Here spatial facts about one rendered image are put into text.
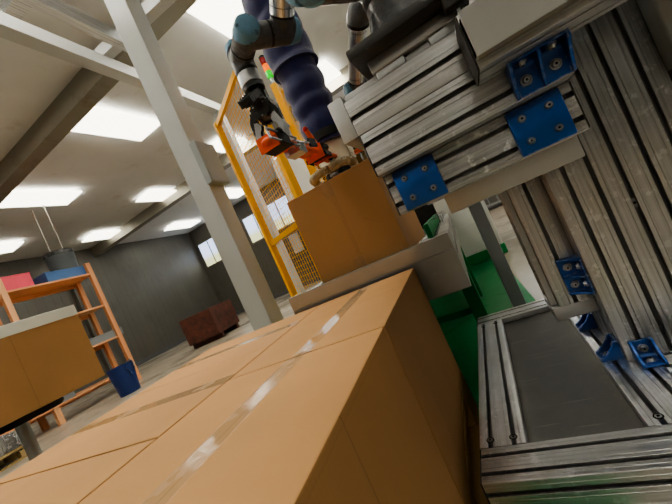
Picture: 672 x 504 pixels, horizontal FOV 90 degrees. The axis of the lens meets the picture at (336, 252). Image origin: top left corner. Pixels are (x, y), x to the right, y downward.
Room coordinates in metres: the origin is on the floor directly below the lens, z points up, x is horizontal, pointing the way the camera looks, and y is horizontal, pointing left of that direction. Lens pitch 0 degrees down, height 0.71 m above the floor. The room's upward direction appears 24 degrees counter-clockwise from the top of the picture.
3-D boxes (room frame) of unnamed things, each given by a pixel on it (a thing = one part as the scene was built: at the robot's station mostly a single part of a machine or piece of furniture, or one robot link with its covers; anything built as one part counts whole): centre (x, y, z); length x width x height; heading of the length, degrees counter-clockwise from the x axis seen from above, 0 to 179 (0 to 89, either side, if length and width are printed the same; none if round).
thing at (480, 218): (1.70, -0.73, 0.50); 0.07 x 0.07 x 1.00; 70
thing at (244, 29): (1.03, -0.03, 1.41); 0.11 x 0.11 x 0.08; 24
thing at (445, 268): (1.33, -0.06, 0.48); 0.70 x 0.03 x 0.15; 70
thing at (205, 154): (2.34, 0.54, 1.62); 0.20 x 0.05 x 0.30; 160
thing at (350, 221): (1.65, -0.19, 0.79); 0.60 x 0.40 x 0.40; 158
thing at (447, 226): (2.32, -0.77, 0.50); 2.31 x 0.05 x 0.19; 160
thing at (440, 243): (1.33, -0.06, 0.58); 0.70 x 0.03 x 0.06; 70
